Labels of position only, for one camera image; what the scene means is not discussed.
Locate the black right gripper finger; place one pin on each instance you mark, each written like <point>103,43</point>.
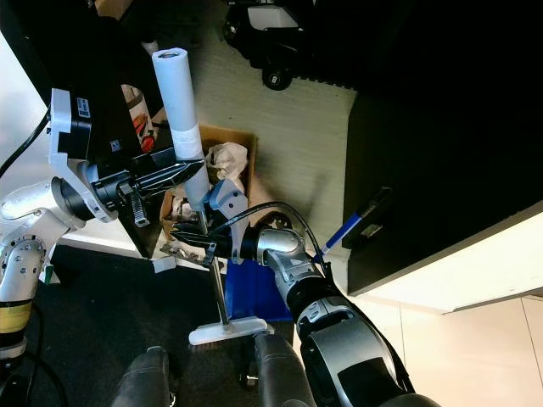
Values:
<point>202,247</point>
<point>195,231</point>

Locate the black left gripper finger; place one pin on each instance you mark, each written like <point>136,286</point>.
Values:
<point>171,171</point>
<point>168,186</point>

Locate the blue plastic dustpan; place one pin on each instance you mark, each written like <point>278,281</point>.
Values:
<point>254,297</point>

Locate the white broom with metal rod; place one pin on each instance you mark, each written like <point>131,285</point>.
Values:
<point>178,93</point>

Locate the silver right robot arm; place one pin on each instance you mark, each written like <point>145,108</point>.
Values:
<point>339,348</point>

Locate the black floor mat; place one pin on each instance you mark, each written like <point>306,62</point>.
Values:
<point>102,297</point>

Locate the small grey block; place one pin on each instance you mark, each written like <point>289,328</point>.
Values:
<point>161,264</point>

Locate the crumpled white plastic bag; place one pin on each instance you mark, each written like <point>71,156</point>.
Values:
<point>229,157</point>

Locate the white printed bag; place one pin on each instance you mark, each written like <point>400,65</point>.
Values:
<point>136,119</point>

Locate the brown cardboard box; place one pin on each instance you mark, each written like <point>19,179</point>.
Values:
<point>242,140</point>

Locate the grey right robot leg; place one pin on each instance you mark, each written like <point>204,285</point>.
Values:
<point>280,377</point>

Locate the grey robot leg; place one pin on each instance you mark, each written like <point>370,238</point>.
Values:
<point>148,381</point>
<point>280,377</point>

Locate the grey left robot leg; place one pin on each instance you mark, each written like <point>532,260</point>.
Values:
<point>148,381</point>

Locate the black cabinet panel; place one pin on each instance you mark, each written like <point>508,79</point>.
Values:
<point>51,34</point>

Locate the black wheeled cart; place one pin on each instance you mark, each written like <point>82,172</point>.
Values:
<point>271,34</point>

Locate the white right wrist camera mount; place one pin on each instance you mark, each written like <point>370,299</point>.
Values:
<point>227,203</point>

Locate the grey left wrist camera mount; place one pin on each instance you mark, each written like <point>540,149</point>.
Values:
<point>64,127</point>

